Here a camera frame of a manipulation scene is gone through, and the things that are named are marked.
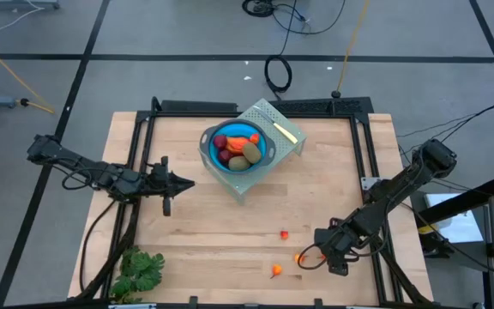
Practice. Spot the small red pepper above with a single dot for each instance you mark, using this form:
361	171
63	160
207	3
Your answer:
284	234

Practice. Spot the black flat box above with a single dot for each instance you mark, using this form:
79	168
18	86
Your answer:
195	106

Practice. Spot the black metal table frame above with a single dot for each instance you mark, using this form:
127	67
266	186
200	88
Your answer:
324	116

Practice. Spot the black perforated cover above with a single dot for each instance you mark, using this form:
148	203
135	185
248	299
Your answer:
324	105

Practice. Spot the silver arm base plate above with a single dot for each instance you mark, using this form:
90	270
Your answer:
368	182

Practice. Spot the brown kiwi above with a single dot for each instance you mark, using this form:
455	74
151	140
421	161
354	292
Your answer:
239	163
252	152

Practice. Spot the black clamp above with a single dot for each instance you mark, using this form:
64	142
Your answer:
318	303
193	301

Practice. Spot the red orange mango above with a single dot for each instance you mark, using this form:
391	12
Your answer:
237	145

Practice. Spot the blue collapsible colander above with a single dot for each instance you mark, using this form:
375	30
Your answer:
234	129

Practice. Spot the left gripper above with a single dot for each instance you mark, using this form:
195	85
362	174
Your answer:
157	184

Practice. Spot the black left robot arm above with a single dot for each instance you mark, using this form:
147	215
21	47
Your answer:
101	173

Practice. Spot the green leafy vegetable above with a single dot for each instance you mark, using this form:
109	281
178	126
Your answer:
137	270

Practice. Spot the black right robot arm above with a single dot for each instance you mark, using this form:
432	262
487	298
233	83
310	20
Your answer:
395	191

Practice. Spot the grey wheeled base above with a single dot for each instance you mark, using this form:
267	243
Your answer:
19	3

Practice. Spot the pale green perforated shelf riser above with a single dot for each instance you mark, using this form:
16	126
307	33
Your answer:
247	184

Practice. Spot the dark red pomegranate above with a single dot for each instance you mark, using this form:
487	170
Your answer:
220	141
224	155

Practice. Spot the black diagonal beam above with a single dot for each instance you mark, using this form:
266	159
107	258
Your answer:
465	199

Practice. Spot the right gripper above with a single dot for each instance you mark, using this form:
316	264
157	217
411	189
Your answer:
337	238

